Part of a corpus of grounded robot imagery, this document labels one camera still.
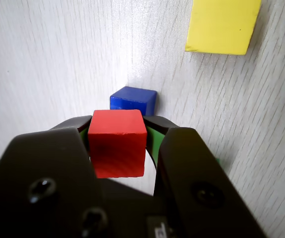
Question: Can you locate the red wooden cube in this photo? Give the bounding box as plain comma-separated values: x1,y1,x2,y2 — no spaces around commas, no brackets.
87,109,148,179

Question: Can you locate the blue wooden cube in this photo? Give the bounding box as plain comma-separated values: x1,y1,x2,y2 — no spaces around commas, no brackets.
109,86,157,117

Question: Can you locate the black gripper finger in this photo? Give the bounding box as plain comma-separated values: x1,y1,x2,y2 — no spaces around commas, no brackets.
143,115,268,238
0,115,109,238

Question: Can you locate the yellow wooden cube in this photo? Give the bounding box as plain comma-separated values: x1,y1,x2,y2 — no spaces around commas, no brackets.
185,0,262,55

